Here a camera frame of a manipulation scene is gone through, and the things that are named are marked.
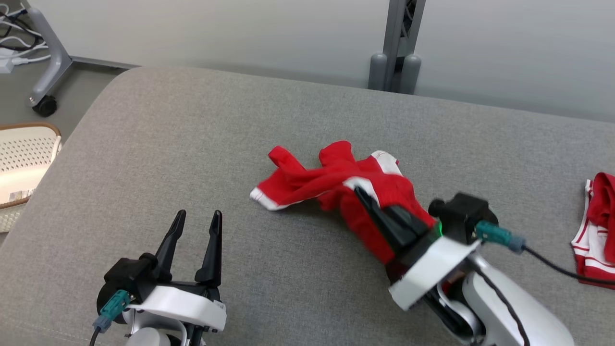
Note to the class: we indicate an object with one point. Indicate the red basketball jersey white trim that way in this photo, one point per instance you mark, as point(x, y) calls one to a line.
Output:
point(603, 202)

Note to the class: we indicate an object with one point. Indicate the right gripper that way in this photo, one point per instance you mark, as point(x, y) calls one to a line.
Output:
point(427, 269)

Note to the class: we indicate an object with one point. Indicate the white perforated laundry basket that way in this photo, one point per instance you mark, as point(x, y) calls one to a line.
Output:
point(24, 154)

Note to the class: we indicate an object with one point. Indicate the grey cart leg with caster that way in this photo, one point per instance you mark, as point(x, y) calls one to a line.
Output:
point(53, 53)

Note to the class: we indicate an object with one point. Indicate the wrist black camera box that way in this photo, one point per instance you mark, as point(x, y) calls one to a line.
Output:
point(129, 278)
point(463, 214)

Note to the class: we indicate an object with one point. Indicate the grey fabric sofa seat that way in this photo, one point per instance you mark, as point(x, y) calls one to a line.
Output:
point(192, 144)

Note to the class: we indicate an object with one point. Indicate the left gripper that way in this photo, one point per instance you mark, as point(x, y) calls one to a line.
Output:
point(187, 305)

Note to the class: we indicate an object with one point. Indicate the grey metal partition post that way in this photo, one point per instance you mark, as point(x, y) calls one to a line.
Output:
point(394, 29)

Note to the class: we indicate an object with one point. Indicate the red shorts white stripe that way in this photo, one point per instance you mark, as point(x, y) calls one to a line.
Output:
point(307, 182)

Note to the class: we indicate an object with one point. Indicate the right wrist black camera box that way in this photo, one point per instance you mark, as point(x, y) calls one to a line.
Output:
point(463, 214)

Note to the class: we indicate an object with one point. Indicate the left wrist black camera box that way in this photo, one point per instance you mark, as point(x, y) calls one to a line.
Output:
point(129, 278)

